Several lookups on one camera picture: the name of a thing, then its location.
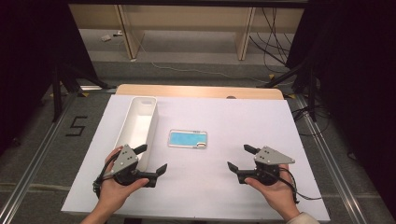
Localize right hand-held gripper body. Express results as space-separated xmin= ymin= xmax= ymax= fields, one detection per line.
xmin=253 ymin=146 xmax=296 ymax=187

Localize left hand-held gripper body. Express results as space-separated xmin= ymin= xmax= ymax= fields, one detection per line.
xmin=110 ymin=143 xmax=148 ymax=188

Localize white oblong plastic bin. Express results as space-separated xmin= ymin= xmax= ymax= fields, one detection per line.
xmin=113 ymin=95 xmax=160 ymax=173

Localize blue phone case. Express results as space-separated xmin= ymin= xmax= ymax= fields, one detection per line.
xmin=167 ymin=129 xmax=208 ymax=149

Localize person's left hand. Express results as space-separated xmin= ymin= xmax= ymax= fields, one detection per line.
xmin=98 ymin=146 xmax=150 ymax=210

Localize person's right hand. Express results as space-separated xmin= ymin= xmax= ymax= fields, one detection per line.
xmin=244 ymin=163 xmax=302 ymax=220

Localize white board table cover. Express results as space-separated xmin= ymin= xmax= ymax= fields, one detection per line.
xmin=61 ymin=93 xmax=331 ymax=222

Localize black metal stand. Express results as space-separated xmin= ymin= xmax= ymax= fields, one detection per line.
xmin=264 ymin=59 xmax=318 ymax=122
xmin=50 ymin=63 xmax=110 ymax=123

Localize black curtain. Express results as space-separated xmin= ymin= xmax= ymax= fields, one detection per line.
xmin=0 ymin=0 xmax=97 ymax=157
xmin=286 ymin=0 xmax=396 ymax=218

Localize beige wooden desk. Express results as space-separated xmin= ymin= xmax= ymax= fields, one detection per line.
xmin=68 ymin=4 xmax=305 ymax=62

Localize right hand-held gripper cable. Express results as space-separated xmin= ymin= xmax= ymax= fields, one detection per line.
xmin=278 ymin=167 xmax=323 ymax=204

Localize thin black floor cables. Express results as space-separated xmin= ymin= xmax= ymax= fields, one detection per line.
xmin=292 ymin=104 xmax=331 ymax=138

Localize aluminium floor rail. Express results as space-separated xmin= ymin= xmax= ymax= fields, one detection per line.
xmin=293 ymin=94 xmax=368 ymax=224
xmin=0 ymin=92 xmax=78 ymax=224

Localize white floor cable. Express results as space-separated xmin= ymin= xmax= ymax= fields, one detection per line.
xmin=134 ymin=34 xmax=295 ymax=88

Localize black floor cables bundle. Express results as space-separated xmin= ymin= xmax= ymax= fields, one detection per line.
xmin=248 ymin=7 xmax=295 ymax=74

